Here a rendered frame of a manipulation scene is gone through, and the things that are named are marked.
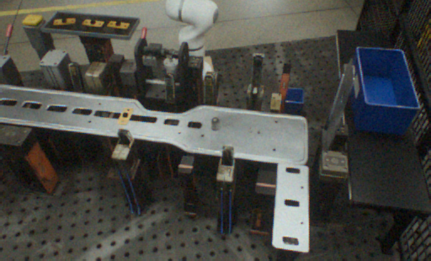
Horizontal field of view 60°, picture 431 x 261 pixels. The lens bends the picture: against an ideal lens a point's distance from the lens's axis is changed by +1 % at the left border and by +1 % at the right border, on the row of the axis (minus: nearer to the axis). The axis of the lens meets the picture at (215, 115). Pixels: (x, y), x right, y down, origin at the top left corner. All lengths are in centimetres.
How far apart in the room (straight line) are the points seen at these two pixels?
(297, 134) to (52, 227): 98
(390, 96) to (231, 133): 61
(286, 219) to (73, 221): 83
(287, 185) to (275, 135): 21
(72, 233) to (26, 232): 17
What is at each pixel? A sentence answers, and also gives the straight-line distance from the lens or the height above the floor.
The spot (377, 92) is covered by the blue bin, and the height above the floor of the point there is 103.
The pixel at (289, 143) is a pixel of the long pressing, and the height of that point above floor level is 100.
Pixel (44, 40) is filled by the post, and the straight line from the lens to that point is 177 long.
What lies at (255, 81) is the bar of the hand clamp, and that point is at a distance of 134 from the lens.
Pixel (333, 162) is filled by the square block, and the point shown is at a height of 106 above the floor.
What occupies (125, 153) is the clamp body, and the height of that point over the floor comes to 105.
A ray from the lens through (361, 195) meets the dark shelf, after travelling 120.
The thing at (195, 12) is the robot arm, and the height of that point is 118.
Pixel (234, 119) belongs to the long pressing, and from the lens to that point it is 135.
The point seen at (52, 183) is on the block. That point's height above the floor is 74.
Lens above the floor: 199
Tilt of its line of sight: 47 degrees down
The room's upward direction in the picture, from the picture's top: 1 degrees counter-clockwise
